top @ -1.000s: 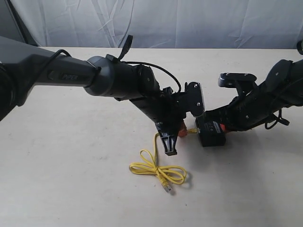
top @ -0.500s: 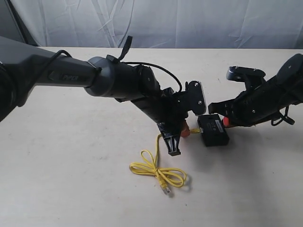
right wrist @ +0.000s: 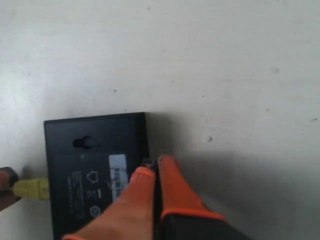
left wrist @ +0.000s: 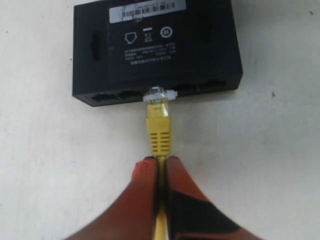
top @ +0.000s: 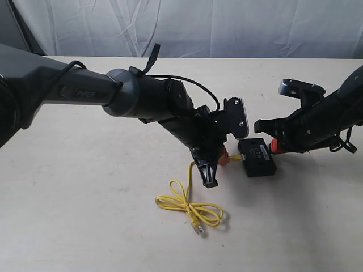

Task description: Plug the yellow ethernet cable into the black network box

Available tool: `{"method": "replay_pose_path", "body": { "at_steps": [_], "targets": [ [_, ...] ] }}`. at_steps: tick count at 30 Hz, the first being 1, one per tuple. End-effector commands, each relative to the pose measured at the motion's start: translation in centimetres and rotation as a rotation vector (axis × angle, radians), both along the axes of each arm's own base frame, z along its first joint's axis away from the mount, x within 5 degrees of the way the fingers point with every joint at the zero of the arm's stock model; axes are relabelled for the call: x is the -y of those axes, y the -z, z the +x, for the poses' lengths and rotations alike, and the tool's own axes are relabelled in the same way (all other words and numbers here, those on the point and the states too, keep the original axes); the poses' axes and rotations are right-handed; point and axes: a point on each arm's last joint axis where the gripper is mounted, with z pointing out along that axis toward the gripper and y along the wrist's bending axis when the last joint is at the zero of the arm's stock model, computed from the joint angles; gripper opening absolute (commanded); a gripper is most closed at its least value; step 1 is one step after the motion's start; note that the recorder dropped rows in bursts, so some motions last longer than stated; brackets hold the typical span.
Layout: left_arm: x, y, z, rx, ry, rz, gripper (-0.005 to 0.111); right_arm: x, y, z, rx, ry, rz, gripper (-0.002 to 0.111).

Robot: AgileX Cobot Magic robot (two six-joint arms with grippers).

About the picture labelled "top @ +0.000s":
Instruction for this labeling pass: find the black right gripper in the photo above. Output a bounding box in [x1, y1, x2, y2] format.
[254, 93, 354, 155]

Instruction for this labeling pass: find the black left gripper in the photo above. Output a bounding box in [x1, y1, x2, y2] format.
[158, 105, 230, 189]

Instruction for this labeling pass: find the black network switch box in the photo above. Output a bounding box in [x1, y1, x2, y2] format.
[238, 138, 277, 177]

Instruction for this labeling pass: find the yellow ethernet cable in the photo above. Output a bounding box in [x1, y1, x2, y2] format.
[154, 154, 245, 236]

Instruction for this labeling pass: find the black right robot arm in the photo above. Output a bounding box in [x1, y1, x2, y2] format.
[254, 67, 362, 154]

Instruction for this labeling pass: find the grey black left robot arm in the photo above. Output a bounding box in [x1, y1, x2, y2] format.
[1, 45, 226, 188]

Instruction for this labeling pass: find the white wrinkled backdrop curtain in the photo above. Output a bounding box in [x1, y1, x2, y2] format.
[15, 0, 362, 58]

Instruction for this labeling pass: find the black light stand pole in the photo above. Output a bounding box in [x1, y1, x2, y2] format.
[7, 0, 44, 56]

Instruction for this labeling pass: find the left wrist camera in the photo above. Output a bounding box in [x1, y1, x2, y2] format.
[217, 97, 249, 140]

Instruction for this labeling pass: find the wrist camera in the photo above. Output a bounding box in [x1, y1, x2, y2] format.
[278, 79, 326, 108]
[217, 97, 249, 140]

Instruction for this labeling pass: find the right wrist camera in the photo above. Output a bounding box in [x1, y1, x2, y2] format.
[278, 79, 326, 108]

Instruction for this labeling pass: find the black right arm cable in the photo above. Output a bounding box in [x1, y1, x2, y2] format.
[328, 96, 363, 155]

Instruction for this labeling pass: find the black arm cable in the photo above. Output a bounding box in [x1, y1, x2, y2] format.
[328, 96, 363, 155]
[0, 42, 222, 114]

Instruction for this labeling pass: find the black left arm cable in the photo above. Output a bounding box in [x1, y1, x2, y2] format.
[0, 42, 222, 114]

